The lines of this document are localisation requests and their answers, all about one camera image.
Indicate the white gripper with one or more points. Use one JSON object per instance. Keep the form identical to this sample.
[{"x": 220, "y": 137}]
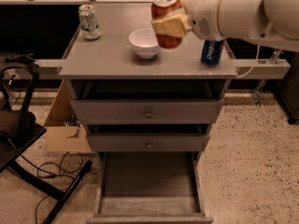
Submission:
[{"x": 204, "y": 14}]

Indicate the red coke can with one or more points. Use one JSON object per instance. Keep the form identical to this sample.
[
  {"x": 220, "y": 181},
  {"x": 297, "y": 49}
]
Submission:
[{"x": 159, "y": 9}]

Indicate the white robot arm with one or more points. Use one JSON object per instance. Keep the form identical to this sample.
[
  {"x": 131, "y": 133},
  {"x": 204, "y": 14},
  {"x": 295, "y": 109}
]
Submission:
[{"x": 269, "y": 23}]

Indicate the blue pepsi can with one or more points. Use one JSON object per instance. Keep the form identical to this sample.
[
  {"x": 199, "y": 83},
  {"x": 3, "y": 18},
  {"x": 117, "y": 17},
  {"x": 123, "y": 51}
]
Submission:
[{"x": 211, "y": 52}]

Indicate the silver green soda can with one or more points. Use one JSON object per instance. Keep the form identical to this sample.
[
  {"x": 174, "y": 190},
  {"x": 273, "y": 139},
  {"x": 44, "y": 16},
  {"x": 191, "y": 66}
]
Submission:
[{"x": 88, "y": 22}]

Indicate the grey drawer cabinet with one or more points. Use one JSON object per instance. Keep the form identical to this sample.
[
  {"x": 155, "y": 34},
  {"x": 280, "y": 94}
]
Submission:
[{"x": 107, "y": 69}]

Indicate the grey top drawer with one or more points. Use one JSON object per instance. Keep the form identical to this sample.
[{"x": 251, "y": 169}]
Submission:
[{"x": 109, "y": 112}]

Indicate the grey middle drawer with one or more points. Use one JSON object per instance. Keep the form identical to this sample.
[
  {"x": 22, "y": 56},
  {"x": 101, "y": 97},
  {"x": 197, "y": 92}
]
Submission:
[{"x": 147, "y": 142}]

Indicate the grey open bottom drawer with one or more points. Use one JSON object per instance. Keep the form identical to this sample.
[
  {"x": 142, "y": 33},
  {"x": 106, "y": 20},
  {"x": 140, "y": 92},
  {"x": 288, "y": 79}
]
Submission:
[{"x": 149, "y": 188}]

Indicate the white bowl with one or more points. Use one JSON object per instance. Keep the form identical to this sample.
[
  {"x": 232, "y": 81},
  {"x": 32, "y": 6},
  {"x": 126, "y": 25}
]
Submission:
[{"x": 144, "y": 44}]

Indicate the cardboard box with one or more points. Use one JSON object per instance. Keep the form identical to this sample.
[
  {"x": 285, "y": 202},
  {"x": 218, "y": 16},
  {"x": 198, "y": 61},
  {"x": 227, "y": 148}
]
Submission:
[{"x": 61, "y": 136}]

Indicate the black chair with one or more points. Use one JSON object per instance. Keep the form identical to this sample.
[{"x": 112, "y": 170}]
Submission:
[{"x": 19, "y": 130}]

